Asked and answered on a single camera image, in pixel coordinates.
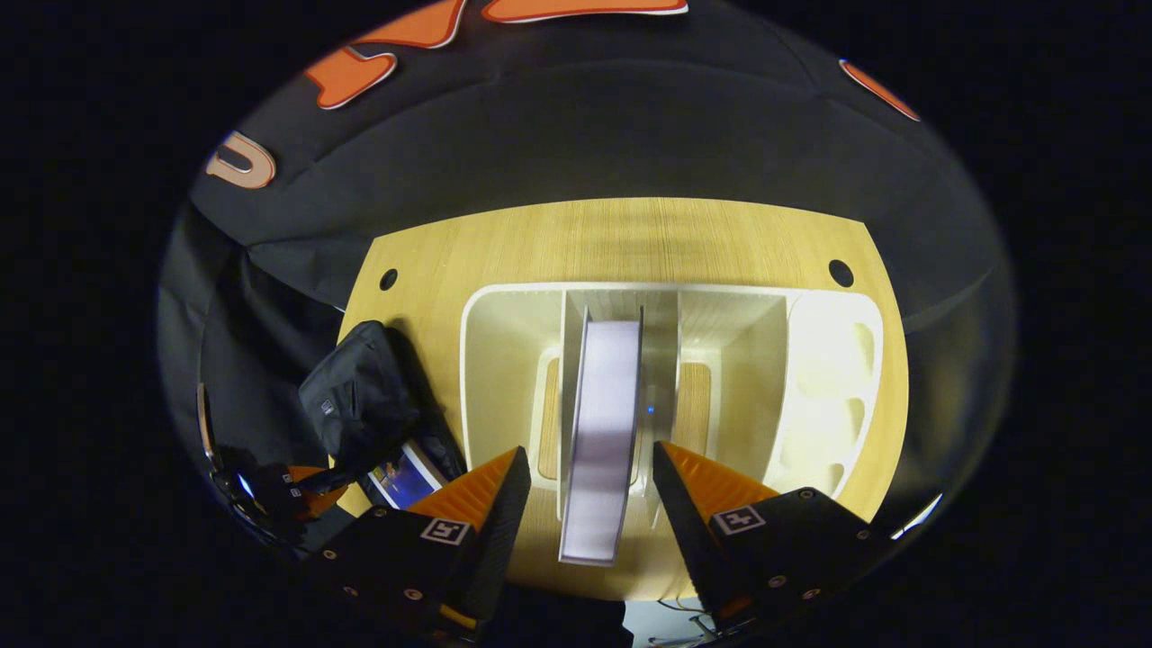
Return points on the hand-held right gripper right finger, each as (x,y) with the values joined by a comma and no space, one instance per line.
(688,531)

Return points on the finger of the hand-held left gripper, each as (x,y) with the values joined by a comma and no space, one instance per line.
(315,502)
(301,477)

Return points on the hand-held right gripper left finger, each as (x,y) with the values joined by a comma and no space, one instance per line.
(499,531)

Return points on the blue spine book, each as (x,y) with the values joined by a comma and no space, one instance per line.
(402,479)

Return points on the black schoolbag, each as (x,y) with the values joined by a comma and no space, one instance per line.
(360,396)

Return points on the white spine book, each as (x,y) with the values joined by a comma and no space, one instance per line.
(603,432)

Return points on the white bookshelf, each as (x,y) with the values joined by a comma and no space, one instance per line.
(504,360)

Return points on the black backdrop cloth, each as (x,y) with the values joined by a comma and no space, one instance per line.
(585,135)

